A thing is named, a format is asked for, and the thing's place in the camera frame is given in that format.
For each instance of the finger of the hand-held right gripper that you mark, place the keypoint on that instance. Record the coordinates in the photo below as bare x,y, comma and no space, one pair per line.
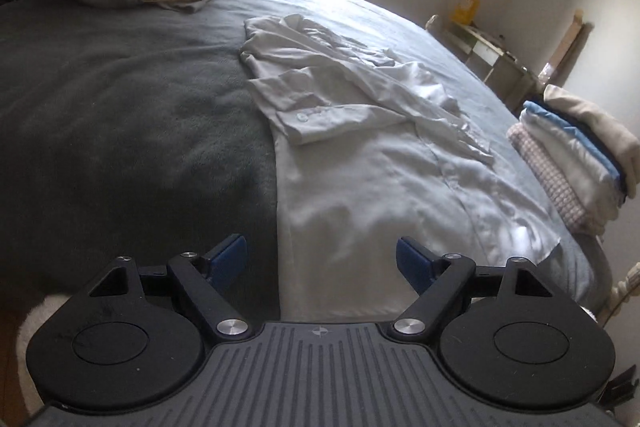
622,389

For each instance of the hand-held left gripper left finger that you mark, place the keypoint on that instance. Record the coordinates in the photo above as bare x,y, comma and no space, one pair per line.
227,259

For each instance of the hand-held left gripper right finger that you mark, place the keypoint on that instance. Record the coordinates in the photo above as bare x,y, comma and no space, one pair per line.
412,262

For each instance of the white shirt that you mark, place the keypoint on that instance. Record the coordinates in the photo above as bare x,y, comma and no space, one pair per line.
360,147

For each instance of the cream bedpost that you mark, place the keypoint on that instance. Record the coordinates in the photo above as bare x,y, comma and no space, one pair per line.
622,292

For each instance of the cream folded garment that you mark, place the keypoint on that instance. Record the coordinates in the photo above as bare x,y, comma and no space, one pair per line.
575,179

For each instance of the grey bed blanket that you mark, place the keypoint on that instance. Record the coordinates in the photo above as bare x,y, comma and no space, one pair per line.
125,107

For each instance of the white folded garment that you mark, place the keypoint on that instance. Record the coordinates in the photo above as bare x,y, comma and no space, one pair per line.
570,152

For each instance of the white fluffy garment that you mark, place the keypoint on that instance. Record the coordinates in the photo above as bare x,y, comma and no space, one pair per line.
35,332

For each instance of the blue folded garment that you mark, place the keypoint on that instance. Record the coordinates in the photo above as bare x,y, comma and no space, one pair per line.
575,134

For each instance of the white bedside desk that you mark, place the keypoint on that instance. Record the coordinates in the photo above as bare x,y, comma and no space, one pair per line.
485,57

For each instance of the navy folded garment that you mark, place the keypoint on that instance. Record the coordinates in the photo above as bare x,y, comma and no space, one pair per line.
595,139

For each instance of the beige folded garment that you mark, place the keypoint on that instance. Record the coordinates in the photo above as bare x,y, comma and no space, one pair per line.
600,122

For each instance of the yellow box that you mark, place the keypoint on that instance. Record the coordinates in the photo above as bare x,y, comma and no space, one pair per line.
466,9

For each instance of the long cardboard box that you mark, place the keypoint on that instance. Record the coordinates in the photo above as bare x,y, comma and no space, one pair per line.
572,42

